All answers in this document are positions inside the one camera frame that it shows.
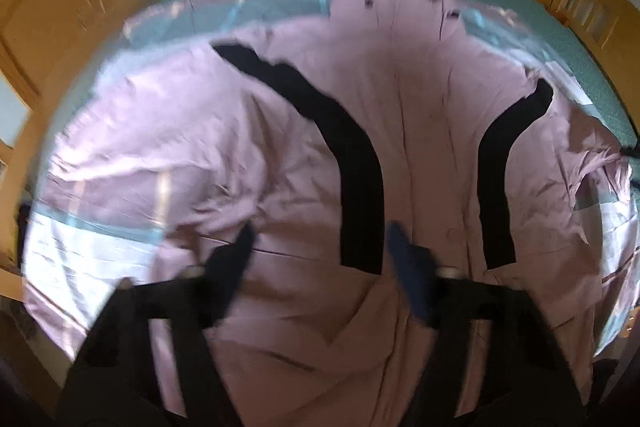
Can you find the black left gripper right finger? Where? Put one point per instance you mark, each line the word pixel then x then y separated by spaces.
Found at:
pixel 526 380

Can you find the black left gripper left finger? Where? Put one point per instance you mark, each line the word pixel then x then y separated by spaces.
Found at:
pixel 113 381

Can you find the pink padded winter jacket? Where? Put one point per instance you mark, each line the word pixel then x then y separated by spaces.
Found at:
pixel 320 131

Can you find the plaid pink grey bedsheet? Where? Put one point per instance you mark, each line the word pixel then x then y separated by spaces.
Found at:
pixel 73 265

